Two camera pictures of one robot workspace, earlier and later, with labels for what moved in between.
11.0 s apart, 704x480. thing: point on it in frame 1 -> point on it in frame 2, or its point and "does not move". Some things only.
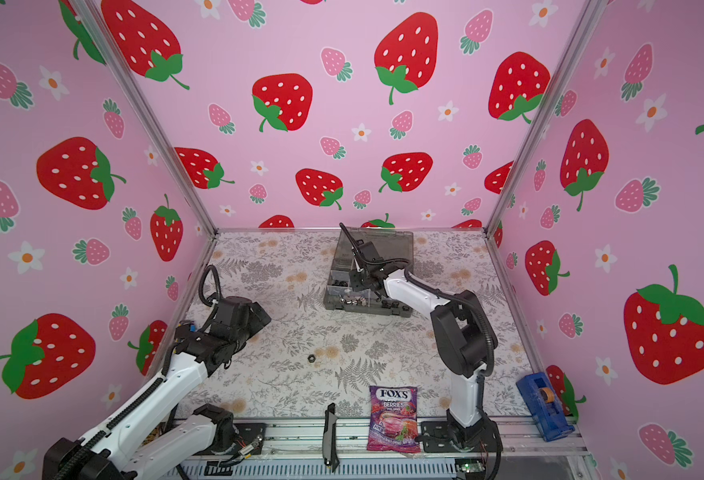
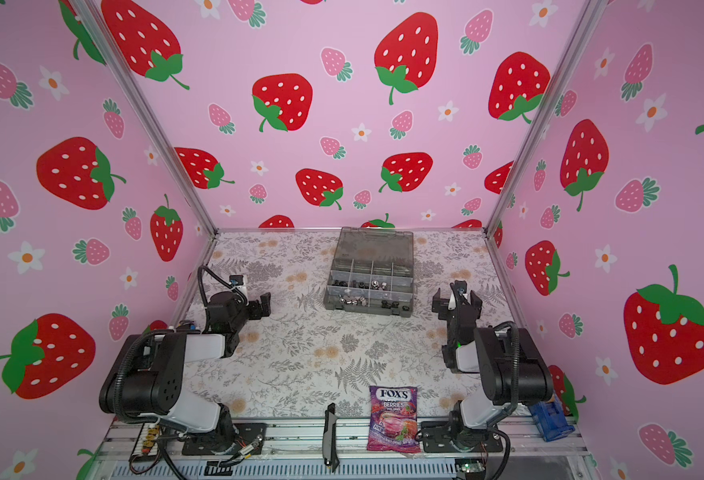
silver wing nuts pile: [359, 302] does not move
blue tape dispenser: [545, 406] does not move
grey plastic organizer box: [394, 249] does not move
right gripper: [354, 280] -> [446, 305]
